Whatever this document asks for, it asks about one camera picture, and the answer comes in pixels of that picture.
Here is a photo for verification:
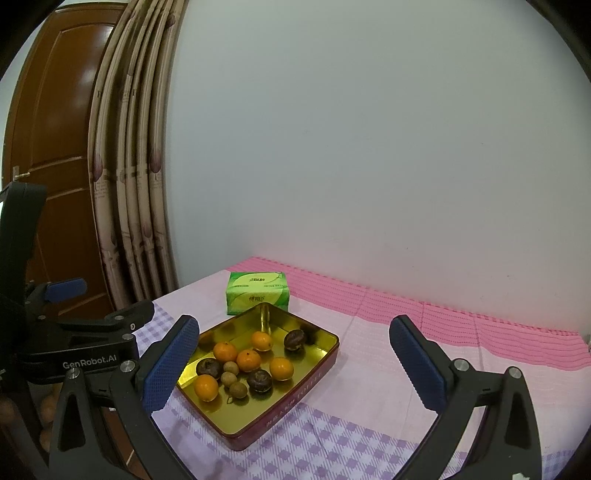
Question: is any pink purple checked tablecloth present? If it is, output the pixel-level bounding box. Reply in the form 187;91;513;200
154;266;590;479

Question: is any dark purple passion fruit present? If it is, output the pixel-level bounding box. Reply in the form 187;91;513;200
283;329;307;352
197;357;223;380
246;369;273;394

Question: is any brown longan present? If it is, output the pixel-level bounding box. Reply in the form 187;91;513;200
221;371;238;388
228;381;249;400
223;361;240;376

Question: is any beige patterned curtain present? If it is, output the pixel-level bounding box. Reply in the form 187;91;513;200
87;0;186;309

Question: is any brown wooden door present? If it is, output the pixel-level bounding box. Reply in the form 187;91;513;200
3;2;124;319

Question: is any person left hand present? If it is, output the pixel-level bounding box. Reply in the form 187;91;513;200
1;382;63;453

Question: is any gold metal tray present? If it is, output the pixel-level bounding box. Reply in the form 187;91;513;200
177;303;339;451

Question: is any orange tangerine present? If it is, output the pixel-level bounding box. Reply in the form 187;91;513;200
250;331;273;352
235;349;262;373
212;342;238;364
270;357;294;382
193;374;219;403

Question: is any silver door handle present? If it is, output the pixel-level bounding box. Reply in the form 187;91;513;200
11;165;31;182

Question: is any green tissue pack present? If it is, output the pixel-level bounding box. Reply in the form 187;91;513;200
225;272;290;315

